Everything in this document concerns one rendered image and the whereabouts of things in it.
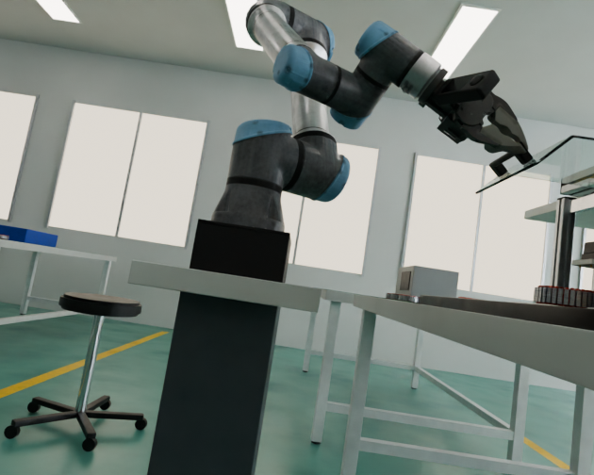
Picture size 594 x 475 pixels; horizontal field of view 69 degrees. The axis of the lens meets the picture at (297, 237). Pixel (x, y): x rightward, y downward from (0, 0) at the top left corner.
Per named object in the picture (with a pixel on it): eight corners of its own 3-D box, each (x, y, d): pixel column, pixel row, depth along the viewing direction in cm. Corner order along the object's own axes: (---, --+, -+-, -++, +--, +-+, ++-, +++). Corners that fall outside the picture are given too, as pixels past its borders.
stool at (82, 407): (-22, 434, 165) (11, 288, 171) (50, 400, 214) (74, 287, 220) (118, 456, 164) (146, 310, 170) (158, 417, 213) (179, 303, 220)
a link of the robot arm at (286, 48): (244, -22, 107) (302, 38, 72) (282, -1, 113) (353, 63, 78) (226, 24, 113) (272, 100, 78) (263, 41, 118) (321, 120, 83)
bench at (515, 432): (304, 445, 206) (326, 288, 214) (298, 368, 390) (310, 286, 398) (532, 481, 206) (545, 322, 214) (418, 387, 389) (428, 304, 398)
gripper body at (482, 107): (482, 118, 85) (433, 82, 86) (503, 100, 77) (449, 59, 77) (459, 147, 85) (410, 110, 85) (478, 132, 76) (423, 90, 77)
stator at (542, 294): (560, 305, 76) (562, 285, 77) (520, 302, 87) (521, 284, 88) (618, 315, 77) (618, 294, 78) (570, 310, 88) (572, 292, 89)
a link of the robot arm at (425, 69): (430, 44, 78) (403, 77, 77) (450, 59, 77) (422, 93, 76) (418, 65, 85) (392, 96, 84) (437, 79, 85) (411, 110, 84)
